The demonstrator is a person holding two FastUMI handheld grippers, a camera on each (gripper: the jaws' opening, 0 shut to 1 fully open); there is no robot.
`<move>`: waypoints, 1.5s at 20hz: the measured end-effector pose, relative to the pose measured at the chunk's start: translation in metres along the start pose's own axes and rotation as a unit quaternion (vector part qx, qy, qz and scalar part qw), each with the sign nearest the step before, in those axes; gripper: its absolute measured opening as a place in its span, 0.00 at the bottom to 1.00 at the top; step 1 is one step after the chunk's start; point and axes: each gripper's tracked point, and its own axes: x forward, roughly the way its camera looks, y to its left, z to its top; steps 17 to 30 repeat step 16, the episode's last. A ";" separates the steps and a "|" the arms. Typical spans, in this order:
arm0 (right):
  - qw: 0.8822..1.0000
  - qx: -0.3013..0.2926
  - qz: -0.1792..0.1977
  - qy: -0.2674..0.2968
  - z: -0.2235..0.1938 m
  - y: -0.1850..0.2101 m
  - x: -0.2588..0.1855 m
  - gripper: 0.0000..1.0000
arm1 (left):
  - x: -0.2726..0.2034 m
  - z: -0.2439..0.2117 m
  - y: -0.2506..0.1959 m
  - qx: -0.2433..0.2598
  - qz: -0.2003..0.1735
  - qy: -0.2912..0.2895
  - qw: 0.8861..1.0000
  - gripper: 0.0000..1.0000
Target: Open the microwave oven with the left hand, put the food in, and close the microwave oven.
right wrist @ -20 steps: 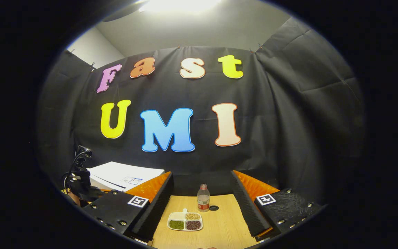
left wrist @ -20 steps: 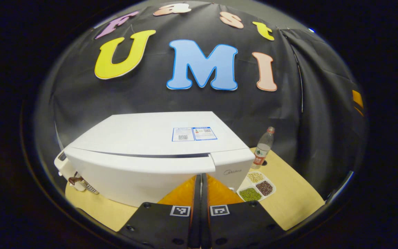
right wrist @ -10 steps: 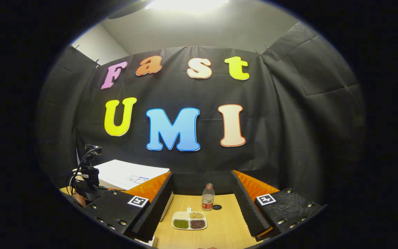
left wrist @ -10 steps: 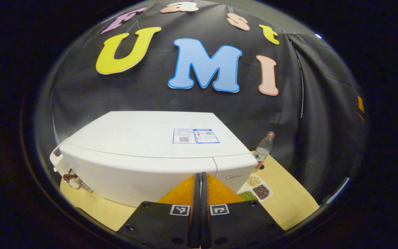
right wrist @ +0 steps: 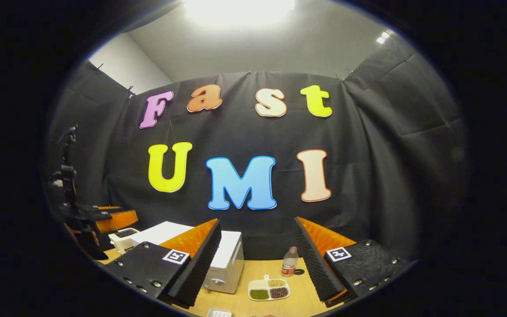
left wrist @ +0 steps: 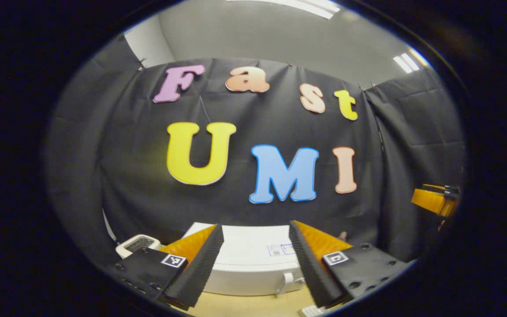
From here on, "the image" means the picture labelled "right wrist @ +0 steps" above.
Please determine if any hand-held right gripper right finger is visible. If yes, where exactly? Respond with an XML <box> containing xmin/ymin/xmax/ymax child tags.
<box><xmin>291</xmin><ymin>217</ymin><xmax>409</xmax><ymax>309</ymax></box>

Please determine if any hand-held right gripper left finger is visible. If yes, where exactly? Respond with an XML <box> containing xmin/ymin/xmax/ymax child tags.
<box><xmin>104</xmin><ymin>219</ymin><xmax>222</xmax><ymax>309</ymax></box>

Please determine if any white microwave oven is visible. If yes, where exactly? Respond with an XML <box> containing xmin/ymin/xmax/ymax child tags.
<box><xmin>129</xmin><ymin>221</ymin><xmax>245</xmax><ymax>294</ymax></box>

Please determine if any white toaster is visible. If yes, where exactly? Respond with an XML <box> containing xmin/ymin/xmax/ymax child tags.
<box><xmin>108</xmin><ymin>228</ymin><xmax>140</xmax><ymax>255</ymax></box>

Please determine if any clear plastic water bottle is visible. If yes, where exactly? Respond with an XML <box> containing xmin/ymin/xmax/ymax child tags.
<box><xmin>281</xmin><ymin>246</ymin><xmax>299</xmax><ymax>277</ymax></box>

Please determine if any white divided dish of beans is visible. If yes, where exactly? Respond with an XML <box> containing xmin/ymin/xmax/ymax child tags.
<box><xmin>248</xmin><ymin>275</ymin><xmax>291</xmax><ymax>302</ymax></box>

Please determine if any large ceiling light panel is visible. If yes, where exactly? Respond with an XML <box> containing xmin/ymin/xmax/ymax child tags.
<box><xmin>183</xmin><ymin>0</ymin><xmax>296</xmax><ymax>25</ymax></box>

